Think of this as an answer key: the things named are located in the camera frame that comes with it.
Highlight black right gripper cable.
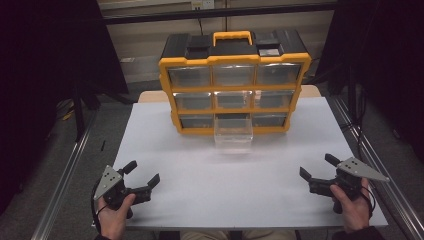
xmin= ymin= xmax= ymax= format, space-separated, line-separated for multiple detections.
xmin=361 ymin=185 xmax=377 ymax=219

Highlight person's right hand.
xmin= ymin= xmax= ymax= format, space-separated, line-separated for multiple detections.
xmin=329 ymin=178 xmax=373 ymax=234

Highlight black curtain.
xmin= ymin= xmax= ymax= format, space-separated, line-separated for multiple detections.
xmin=0 ymin=0 xmax=129 ymax=214
xmin=316 ymin=0 xmax=424 ymax=161

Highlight white wall outlet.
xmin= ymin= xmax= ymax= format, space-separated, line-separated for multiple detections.
xmin=191 ymin=0 xmax=215 ymax=10

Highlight set of clear drawers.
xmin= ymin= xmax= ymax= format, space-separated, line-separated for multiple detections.
xmin=166 ymin=63 xmax=303 ymax=129

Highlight clear pulled-out drawer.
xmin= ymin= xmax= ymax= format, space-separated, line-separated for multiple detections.
xmin=213 ymin=113 xmax=254 ymax=155

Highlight person's left hand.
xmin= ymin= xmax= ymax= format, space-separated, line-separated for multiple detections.
xmin=97 ymin=193 xmax=137 ymax=240

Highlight aluminium rail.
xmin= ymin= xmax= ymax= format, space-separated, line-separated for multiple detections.
xmin=328 ymin=95 xmax=424 ymax=240
xmin=30 ymin=109 xmax=99 ymax=240

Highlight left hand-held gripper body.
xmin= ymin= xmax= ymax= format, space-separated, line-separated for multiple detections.
xmin=93 ymin=164 xmax=153 ymax=219

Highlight person's right leg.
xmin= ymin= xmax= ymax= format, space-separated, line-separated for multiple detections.
xmin=241 ymin=229 xmax=297 ymax=240

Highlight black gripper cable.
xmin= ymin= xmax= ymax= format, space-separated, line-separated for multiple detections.
xmin=90 ymin=179 xmax=109 ymax=234
xmin=361 ymin=185 xmax=377 ymax=219

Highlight white table mat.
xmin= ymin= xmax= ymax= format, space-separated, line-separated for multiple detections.
xmin=91 ymin=96 xmax=389 ymax=231

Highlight yellow and black drawer organizer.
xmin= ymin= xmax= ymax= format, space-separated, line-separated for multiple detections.
xmin=158 ymin=29 xmax=313 ymax=136

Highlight person's left leg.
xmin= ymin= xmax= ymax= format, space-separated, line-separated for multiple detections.
xmin=179 ymin=229 xmax=232 ymax=240

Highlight black floor cables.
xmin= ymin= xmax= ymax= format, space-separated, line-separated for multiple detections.
xmin=339 ymin=96 xmax=368 ymax=158

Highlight person's leg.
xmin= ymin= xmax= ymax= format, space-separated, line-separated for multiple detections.
xmin=241 ymin=229 xmax=297 ymax=240
xmin=179 ymin=229 xmax=232 ymax=240

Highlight black horizontal bar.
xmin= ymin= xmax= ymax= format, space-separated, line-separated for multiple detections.
xmin=99 ymin=2 xmax=338 ymax=26

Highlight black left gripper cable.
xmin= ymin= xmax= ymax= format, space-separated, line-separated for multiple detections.
xmin=90 ymin=179 xmax=109 ymax=234

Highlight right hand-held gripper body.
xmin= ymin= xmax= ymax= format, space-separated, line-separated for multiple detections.
xmin=309 ymin=157 xmax=390 ymax=214

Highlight black metal stand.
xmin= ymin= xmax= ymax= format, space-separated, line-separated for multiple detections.
xmin=71 ymin=83 xmax=134 ymax=143

